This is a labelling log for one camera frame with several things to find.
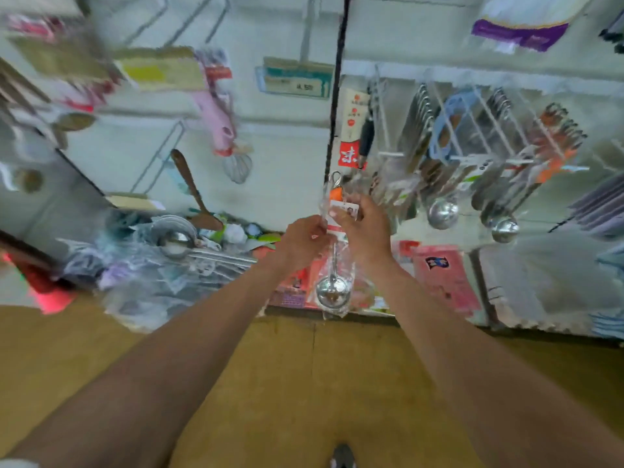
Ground white price label holder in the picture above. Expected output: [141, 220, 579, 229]
[258, 58, 333, 98]

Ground pink green broom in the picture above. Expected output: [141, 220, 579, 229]
[0, 250, 77, 316]

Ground person's left forearm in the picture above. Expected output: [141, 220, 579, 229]
[5, 258, 313, 468]

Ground pink handled whisk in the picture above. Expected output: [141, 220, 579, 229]
[190, 48, 255, 186]

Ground person's left hand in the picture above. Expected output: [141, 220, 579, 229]
[268, 214, 335, 279]

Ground dark wooden spatula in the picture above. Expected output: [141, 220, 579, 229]
[170, 148, 226, 233]

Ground blue card utensil packet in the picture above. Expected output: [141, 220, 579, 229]
[434, 87, 484, 166]

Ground hanging steel ladle packets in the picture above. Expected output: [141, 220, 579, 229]
[473, 87, 532, 244]

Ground pile of plastic wrapped utensils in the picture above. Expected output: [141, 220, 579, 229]
[58, 211, 286, 332]

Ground red white packet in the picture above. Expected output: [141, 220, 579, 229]
[336, 87, 372, 172]

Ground person's right hand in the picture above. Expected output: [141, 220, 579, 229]
[331, 192, 396, 274]

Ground person's right forearm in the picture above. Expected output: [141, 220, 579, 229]
[365, 258, 624, 468]

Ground white purple bag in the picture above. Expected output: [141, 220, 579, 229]
[473, 0, 596, 53]

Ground grey white sneaker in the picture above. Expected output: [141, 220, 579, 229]
[330, 443, 358, 468]

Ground large steel strainer ladle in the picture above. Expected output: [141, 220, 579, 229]
[151, 217, 255, 274]

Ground pink printed packets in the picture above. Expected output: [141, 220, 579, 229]
[400, 243, 484, 322]

